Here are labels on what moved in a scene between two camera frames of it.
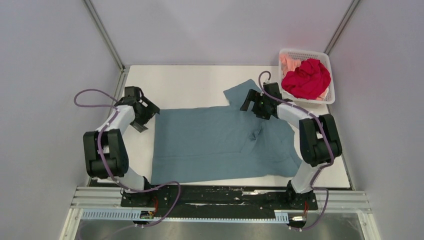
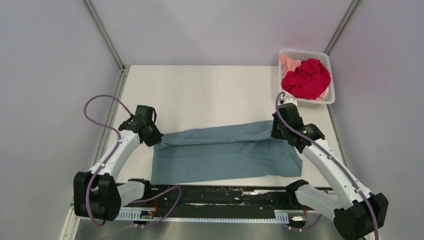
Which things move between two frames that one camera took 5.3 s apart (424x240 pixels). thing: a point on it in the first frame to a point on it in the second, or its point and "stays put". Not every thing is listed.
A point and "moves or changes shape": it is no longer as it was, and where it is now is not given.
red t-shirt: x=310 y=80 stays put
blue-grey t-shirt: x=222 y=143 moves or changes shape
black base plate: x=214 y=200 stays put
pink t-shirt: x=289 y=63 stays put
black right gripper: x=256 y=96 to x=273 y=132
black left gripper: x=151 y=110 to x=157 y=139
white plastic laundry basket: x=300 y=55 stays put
